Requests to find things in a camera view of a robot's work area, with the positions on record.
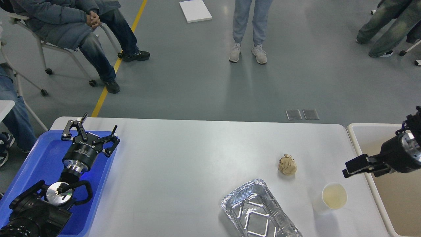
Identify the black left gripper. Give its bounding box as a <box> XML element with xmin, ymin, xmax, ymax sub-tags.
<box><xmin>62</xmin><ymin>112</ymin><xmax>120</xmax><ymax>172</ymax></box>

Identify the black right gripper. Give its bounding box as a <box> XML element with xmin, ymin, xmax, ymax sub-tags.
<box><xmin>342</xmin><ymin>133</ymin><xmax>421</xmax><ymax>178</ymax></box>

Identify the white paper cup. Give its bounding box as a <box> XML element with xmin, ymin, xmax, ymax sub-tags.
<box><xmin>312</xmin><ymin>183</ymin><xmax>348</xmax><ymax>215</ymax></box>

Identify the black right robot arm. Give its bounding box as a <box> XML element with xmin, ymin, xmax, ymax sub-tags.
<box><xmin>342</xmin><ymin>106</ymin><xmax>421</xmax><ymax>178</ymax></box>

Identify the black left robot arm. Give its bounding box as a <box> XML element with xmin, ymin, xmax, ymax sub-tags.
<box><xmin>1</xmin><ymin>114</ymin><xmax>120</xmax><ymax>237</ymax></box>

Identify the beige plastic bin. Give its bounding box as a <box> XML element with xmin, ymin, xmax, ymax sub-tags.
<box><xmin>346</xmin><ymin>123</ymin><xmax>421</xmax><ymax>237</ymax></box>

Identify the blue plastic tray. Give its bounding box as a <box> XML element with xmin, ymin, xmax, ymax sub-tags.
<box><xmin>0</xmin><ymin>130</ymin><xmax>115</xmax><ymax>237</ymax></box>

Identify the person in blue jeans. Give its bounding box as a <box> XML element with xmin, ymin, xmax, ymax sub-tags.
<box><xmin>0</xmin><ymin>63</ymin><xmax>37</xmax><ymax>166</ymax></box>

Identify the right floor plate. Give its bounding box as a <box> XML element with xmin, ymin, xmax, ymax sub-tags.
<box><xmin>302</xmin><ymin>109</ymin><xmax>320</xmax><ymax>120</ymax></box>

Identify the floor plate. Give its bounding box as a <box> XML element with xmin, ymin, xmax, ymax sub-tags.
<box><xmin>302</xmin><ymin>109</ymin><xmax>320</xmax><ymax>120</ymax></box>
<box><xmin>285</xmin><ymin>109</ymin><xmax>303</xmax><ymax>120</ymax></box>

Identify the crumpled brown paper ball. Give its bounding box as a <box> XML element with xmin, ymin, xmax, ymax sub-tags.
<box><xmin>278</xmin><ymin>154</ymin><xmax>297</xmax><ymax>176</ymax></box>

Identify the left floor plate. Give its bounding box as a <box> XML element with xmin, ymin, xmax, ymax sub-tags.
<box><xmin>285</xmin><ymin>109</ymin><xmax>303</xmax><ymax>120</ymax></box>

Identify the white side table corner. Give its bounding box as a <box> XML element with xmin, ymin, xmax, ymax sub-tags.
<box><xmin>0</xmin><ymin>100</ymin><xmax>15</xmax><ymax>122</ymax></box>

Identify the seated person in grey jacket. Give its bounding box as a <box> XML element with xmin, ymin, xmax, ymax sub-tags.
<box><xmin>11</xmin><ymin>0</ymin><xmax>150</xmax><ymax>93</ymax></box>

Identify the white chair leg at right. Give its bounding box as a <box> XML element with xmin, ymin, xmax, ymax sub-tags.
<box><xmin>398</xmin><ymin>39</ymin><xmax>421</xmax><ymax>66</ymax></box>

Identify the aluminium foil tray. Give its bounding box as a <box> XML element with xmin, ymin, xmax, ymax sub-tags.
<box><xmin>220</xmin><ymin>178</ymin><xmax>302</xmax><ymax>237</ymax></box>

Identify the white wheeled chair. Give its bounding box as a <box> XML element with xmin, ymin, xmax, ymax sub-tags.
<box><xmin>7</xmin><ymin>13</ymin><xmax>124</xmax><ymax>87</ymax></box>

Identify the person in green-grey trousers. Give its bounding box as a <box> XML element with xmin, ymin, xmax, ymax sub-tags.
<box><xmin>356</xmin><ymin>0</ymin><xmax>421</xmax><ymax>58</ymax></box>

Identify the white board on floor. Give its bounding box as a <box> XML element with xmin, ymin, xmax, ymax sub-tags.
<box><xmin>179</xmin><ymin>0</ymin><xmax>212</xmax><ymax>23</ymax></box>

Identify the standing person in light jeans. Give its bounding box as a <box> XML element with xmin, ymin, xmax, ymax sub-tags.
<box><xmin>229</xmin><ymin>0</ymin><xmax>273</xmax><ymax>65</ymax></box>

